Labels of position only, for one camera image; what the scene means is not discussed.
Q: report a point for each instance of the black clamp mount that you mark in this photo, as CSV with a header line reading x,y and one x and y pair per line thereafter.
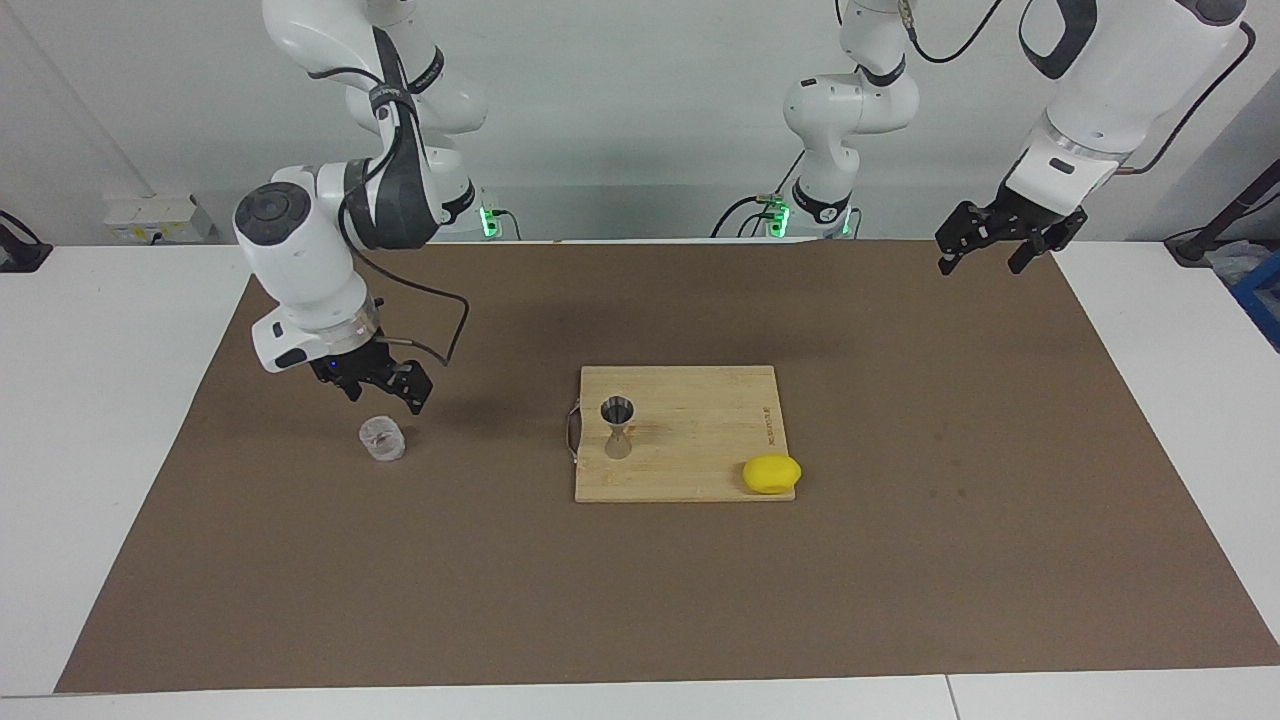
x,y
20,255

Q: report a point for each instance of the black stand leg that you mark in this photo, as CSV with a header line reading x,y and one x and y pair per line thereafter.
x,y
1235,210

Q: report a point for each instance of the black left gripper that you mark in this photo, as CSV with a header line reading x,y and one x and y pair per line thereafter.
x,y
1035,215

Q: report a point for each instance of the steel jigger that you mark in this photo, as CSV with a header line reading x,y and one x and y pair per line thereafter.
x,y
617,410

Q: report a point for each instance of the brown table mat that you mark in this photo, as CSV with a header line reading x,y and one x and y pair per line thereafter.
x,y
640,600

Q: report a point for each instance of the wooden cutting board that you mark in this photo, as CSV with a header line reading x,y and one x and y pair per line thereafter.
x,y
670,430

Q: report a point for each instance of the crumpled clear plastic bag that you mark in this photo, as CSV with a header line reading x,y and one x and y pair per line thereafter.
x,y
1235,260

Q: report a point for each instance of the clear glass cup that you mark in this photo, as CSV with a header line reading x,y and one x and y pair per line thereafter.
x,y
382,440

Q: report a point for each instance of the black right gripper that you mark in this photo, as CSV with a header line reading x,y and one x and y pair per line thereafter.
x,y
355,365

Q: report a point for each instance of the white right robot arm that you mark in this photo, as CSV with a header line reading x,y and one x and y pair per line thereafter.
x,y
300,250

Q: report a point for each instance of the yellow lemon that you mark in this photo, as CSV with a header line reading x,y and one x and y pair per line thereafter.
x,y
772,474

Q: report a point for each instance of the blue box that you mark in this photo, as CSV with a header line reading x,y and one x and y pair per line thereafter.
x,y
1262,295

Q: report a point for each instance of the white wall socket strip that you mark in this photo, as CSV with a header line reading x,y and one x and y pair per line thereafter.
x,y
150,215

